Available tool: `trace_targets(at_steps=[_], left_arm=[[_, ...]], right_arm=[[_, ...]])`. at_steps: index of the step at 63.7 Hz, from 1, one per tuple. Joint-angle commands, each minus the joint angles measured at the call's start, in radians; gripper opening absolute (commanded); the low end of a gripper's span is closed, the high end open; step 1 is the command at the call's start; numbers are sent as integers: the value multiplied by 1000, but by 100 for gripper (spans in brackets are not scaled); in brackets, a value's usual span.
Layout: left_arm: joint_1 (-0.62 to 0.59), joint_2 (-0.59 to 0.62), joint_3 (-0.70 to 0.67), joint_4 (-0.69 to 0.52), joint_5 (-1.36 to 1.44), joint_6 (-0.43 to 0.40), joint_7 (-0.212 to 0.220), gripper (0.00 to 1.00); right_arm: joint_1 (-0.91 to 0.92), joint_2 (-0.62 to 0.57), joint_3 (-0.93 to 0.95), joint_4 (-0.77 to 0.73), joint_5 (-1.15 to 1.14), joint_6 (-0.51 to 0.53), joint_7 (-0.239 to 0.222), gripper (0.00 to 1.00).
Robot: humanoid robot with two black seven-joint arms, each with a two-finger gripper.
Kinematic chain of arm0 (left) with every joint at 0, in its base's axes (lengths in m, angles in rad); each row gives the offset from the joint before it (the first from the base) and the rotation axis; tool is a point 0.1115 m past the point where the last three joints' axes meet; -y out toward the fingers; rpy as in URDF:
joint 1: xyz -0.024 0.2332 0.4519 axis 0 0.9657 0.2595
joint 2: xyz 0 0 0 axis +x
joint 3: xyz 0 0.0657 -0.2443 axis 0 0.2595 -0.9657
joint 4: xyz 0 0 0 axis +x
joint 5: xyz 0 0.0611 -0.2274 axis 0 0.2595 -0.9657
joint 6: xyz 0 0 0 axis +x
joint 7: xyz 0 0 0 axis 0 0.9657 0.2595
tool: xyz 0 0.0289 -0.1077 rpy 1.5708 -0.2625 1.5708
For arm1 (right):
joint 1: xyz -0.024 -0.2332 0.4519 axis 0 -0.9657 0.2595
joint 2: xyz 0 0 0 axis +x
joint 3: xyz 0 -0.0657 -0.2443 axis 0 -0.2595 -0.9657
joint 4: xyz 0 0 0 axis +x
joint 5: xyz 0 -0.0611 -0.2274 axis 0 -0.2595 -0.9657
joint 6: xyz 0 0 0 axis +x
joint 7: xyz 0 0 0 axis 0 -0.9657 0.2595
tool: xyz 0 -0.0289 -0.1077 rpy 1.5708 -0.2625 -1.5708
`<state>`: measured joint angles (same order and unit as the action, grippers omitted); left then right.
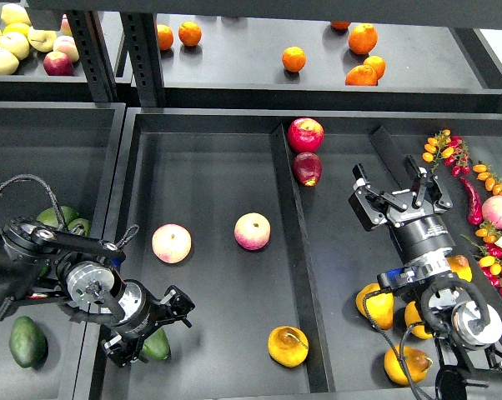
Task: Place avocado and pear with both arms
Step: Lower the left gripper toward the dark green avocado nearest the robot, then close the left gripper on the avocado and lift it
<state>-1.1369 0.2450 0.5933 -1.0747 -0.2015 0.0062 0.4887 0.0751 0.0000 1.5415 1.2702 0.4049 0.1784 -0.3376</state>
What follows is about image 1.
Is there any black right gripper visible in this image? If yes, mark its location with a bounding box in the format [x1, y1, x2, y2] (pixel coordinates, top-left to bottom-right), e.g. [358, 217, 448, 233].
[349, 155, 455, 265]

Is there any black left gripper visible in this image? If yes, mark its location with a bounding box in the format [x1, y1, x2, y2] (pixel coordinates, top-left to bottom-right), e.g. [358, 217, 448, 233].
[101, 280, 195, 368]

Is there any dark green avocado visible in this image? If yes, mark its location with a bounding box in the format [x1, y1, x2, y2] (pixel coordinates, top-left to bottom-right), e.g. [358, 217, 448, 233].
[141, 327, 171, 361]

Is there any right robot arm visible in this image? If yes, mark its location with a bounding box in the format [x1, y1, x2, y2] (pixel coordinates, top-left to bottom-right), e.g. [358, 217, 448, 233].
[349, 156, 502, 399]

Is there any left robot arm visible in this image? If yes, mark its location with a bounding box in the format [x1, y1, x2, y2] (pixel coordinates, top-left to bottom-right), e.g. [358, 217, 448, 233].
[0, 174, 195, 368]

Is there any green avocado right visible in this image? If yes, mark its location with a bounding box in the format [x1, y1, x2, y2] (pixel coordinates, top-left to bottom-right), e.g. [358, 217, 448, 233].
[68, 217, 91, 237]

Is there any dark avocado bottom left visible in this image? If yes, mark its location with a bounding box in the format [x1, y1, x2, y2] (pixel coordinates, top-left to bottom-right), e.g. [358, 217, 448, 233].
[8, 316, 48, 368]

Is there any green avocado top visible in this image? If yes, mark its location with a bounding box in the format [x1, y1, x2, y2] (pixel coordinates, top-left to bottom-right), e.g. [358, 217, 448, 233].
[37, 206, 79, 228]

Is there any yellow pear bottom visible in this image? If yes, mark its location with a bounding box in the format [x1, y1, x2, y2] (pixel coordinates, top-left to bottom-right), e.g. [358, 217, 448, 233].
[383, 345, 434, 387]

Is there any cherry tomato bunch top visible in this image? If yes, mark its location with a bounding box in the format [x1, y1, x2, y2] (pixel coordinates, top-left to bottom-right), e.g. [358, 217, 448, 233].
[422, 129, 470, 177]

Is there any cherry tomato bunch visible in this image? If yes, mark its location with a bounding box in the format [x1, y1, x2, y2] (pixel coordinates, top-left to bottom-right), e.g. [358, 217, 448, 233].
[462, 220, 502, 297]
[422, 129, 470, 177]

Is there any red chili pepper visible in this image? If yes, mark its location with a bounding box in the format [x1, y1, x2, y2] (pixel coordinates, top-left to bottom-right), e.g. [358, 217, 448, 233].
[459, 177, 483, 226]

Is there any pink apple left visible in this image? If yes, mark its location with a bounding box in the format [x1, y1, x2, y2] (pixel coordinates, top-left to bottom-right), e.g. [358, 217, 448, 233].
[152, 223, 192, 264]

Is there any pink apple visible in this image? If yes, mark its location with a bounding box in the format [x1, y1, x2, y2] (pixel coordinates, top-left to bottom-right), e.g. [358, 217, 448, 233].
[233, 212, 271, 251]
[152, 223, 192, 264]

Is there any dark red apple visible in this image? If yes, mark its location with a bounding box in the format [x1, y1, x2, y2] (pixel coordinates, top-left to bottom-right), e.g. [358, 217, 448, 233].
[292, 152, 323, 187]

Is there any orange tomato bunch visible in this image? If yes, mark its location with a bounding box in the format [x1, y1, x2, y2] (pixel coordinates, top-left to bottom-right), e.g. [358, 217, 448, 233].
[472, 163, 502, 196]

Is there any bright red apple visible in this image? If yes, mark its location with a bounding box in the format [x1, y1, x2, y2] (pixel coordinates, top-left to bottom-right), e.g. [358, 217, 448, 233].
[288, 117, 324, 153]

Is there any pink apple right tray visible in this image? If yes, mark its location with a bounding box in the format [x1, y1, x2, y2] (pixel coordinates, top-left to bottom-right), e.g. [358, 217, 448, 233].
[481, 195, 502, 230]

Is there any orange front right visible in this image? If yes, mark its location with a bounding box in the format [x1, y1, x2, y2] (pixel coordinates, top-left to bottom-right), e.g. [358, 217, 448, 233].
[344, 64, 378, 86]

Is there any orange small right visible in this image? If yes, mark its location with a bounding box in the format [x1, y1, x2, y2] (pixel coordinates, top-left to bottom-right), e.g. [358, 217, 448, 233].
[364, 55, 386, 80]

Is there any cherry tomato bunch bottom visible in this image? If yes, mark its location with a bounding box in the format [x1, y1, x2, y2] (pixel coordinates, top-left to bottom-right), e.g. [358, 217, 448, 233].
[462, 220, 502, 297]

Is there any pink apple centre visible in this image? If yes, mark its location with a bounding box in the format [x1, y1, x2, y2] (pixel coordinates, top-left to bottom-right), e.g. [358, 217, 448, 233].
[233, 212, 271, 251]

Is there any black middle tray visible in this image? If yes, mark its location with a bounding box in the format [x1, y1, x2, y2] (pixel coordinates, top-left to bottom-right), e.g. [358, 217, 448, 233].
[86, 109, 502, 399]

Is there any orange large right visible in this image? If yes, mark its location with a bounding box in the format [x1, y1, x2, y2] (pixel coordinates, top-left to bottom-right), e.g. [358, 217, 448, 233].
[348, 22, 379, 55]

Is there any orange centre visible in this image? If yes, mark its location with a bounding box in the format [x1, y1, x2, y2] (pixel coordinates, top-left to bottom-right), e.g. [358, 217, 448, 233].
[281, 46, 307, 73]

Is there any orange under shelf edge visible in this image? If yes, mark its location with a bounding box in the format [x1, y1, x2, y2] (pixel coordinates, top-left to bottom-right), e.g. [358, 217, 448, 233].
[330, 21, 351, 31]

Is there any black upper shelf tray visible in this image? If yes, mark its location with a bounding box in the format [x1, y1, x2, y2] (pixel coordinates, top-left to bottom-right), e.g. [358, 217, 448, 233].
[156, 14, 502, 113]

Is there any black upper left tray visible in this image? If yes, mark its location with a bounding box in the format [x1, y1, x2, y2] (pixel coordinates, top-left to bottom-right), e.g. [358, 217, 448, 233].
[0, 1, 131, 103]

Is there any orange far left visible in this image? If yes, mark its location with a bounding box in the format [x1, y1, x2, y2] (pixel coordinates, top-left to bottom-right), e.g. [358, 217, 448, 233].
[156, 24, 174, 51]

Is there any red apple on shelf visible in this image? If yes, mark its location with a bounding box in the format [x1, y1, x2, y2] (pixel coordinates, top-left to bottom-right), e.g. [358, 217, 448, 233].
[43, 51, 74, 76]

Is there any pale peach on shelf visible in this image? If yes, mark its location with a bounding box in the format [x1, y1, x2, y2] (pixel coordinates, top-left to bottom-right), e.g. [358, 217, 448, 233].
[53, 35, 80, 63]

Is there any black shelf post left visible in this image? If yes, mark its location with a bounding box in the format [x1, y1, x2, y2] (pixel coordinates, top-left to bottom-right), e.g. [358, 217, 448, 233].
[66, 10, 118, 103]

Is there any black shelf post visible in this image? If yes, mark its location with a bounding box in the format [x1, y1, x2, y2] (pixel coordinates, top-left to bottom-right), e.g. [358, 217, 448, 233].
[66, 10, 118, 103]
[120, 12, 166, 108]

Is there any black shelf post right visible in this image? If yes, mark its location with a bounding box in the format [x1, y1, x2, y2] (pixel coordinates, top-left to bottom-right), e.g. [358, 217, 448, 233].
[120, 12, 166, 108]

